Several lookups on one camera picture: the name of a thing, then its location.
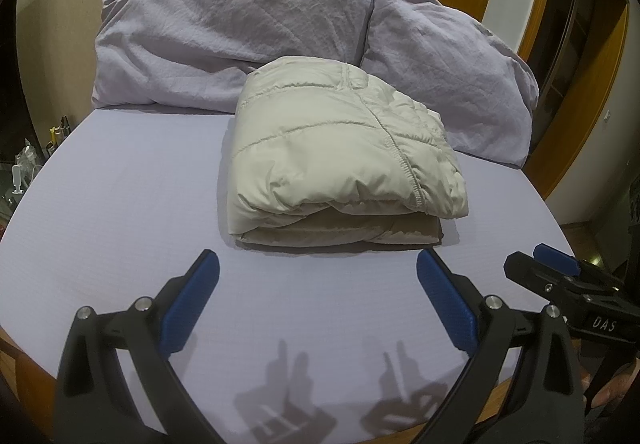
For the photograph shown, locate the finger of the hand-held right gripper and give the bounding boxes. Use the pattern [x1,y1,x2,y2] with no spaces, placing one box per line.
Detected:
[502,251,626,312]
[532,243,640,297]

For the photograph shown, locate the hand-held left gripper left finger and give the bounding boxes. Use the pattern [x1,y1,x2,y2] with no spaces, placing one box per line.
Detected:
[54,249,221,444]

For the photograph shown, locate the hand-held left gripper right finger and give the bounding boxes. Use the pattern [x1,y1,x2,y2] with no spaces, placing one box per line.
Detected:
[416,248,587,444]

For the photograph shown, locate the cream puffer jacket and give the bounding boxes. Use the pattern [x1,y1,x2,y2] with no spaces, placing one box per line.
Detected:
[222,56,472,251]

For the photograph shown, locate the person's right hand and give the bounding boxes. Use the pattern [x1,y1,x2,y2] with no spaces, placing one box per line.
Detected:
[580,364,628,421]

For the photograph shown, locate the bed with lilac sheet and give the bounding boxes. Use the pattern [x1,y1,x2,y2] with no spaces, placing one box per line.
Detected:
[0,104,577,441]

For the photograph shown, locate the dark wardrobe shelves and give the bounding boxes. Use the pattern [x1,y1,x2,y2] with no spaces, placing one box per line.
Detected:
[527,0,628,159]

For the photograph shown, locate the square lilac pillow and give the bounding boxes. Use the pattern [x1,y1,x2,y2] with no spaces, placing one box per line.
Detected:
[359,0,541,169]

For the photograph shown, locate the bedside clutter of bottles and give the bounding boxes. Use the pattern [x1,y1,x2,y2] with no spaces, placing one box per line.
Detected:
[0,113,72,209]

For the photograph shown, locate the wide lilac pillow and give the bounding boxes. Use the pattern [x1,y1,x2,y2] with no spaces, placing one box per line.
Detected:
[91,0,376,115]

